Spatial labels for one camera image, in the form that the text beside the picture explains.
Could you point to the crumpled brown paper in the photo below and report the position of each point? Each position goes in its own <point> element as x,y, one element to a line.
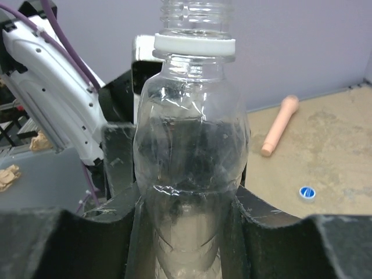
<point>8,176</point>
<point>40,143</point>

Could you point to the peach wooden handle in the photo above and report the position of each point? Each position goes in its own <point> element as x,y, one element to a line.
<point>288,107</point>

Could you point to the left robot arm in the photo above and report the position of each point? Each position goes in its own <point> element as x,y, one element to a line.
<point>61,95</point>

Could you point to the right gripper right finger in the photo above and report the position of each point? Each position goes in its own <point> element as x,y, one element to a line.
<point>279,245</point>

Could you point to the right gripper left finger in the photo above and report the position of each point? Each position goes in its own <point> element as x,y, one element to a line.
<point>55,243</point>

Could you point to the blue bottle cap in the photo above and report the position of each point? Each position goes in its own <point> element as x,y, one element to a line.
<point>307,194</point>

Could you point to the small clear plastic bottle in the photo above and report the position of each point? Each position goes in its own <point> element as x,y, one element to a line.
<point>192,138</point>

